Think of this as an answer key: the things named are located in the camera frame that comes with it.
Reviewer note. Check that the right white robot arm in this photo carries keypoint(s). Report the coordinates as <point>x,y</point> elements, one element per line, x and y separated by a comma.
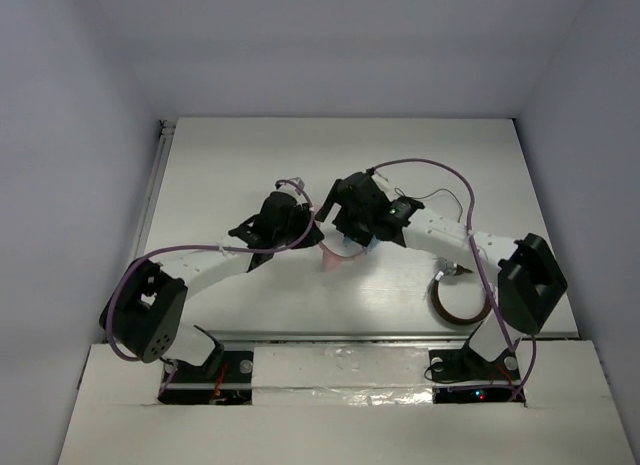
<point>522,278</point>

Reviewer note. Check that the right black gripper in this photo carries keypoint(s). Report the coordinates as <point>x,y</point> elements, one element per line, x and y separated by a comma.
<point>344,225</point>

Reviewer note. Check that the white foam front board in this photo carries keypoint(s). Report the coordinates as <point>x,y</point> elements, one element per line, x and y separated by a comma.
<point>570,418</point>

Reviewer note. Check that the brown silver headphones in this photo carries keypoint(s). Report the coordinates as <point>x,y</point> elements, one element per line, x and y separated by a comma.
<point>456,296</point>

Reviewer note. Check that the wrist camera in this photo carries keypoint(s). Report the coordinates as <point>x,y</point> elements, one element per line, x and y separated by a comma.
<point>292,186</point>
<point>382,183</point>

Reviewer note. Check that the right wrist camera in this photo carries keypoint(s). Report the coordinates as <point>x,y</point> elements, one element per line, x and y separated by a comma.
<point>382,183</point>

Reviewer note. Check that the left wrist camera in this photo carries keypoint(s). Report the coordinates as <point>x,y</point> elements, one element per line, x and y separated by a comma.
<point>292,186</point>

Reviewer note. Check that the pink blue cat-ear headphones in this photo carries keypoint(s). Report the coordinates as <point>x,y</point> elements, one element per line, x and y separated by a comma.
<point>338,249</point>

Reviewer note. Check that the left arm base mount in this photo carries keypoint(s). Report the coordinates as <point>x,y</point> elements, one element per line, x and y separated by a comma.
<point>230,385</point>

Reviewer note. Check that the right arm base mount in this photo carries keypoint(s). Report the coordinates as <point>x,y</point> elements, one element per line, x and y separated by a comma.
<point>462,373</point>

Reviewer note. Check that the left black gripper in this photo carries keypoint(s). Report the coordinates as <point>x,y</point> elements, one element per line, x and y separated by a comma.
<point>304,230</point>

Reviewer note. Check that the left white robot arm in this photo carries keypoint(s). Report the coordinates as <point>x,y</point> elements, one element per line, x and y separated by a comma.
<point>143,317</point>

